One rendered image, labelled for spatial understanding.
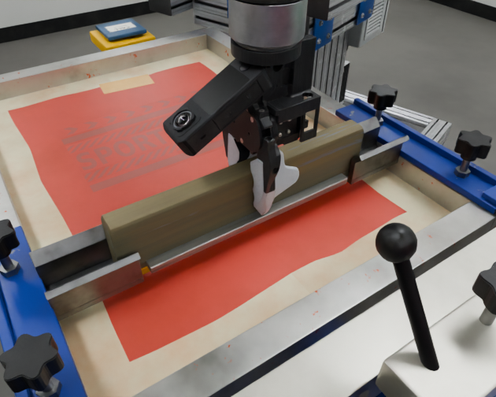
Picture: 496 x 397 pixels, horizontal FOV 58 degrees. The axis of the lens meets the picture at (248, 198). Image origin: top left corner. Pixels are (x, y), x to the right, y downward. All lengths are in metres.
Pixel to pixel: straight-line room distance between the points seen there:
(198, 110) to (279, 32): 0.11
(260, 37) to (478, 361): 0.32
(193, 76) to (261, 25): 0.57
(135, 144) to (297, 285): 0.39
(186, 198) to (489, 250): 0.32
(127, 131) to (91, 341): 0.42
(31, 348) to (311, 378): 0.22
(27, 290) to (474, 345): 0.42
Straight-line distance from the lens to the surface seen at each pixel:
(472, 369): 0.37
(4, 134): 0.89
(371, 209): 0.65
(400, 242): 0.31
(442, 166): 0.69
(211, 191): 0.50
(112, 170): 0.73
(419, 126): 2.39
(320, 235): 0.60
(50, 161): 0.78
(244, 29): 0.43
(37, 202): 0.71
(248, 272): 0.55
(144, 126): 0.83
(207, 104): 0.45
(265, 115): 0.47
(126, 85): 0.98
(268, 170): 0.48
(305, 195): 0.59
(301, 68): 0.49
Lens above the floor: 1.38
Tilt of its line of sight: 41 degrees down
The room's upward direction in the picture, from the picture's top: straight up
